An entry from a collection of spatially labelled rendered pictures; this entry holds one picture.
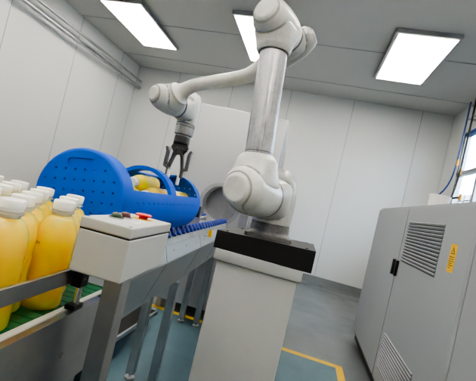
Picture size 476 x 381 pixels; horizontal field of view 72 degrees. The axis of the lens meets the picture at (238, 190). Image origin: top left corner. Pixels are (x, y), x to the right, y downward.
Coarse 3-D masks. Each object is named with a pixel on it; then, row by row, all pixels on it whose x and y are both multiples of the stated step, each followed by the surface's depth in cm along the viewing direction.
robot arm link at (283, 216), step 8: (280, 176) 124; (288, 176) 125; (280, 184) 120; (288, 184) 123; (288, 192) 122; (296, 192) 128; (288, 200) 122; (280, 208) 119; (288, 208) 123; (272, 216) 121; (280, 216) 122; (288, 216) 125; (272, 224) 123; (280, 224) 124; (288, 224) 126
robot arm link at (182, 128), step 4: (176, 124) 154; (180, 124) 153; (184, 124) 152; (188, 124) 153; (176, 128) 154; (180, 128) 152; (184, 128) 152; (188, 128) 153; (192, 128) 154; (176, 132) 153; (180, 132) 152; (184, 132) 152; (188, 132) 153; (192, 132) 155; (188, 136) 155; (192, 136) 156
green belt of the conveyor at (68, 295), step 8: (72, 288) 76; (88, 288) 79; (96, 288) 80; (64, 296) 71; (72, 296) 71; (64, 304) 67; (16, 312) 59; (24, 312) 60; (32, 312) 60; (40, 312) 61; (48, 312) 62; (16, 320) 56; (24, 320) 57; (8, 328) 53
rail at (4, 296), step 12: (48, 276) 58; (60, 276) 62; (72, 276) 65; (0, 288) 49; (12, 288) 51; (24, 288) 53; (36, 288) 56; (48, 288) 59; (0, 300) 49; (12, 300) 51
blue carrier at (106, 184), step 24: (48, 168) 96; (72, 168) 95; (96, 168) 94; (120, 168) 96; (144, 168) 135; (72, 192) 95; (96, 192) 94; (120, 192) 93; (144, 192) 107; (168, 192) 133; (192, 192) 179; (168, 216) 135; (192, 216) 172
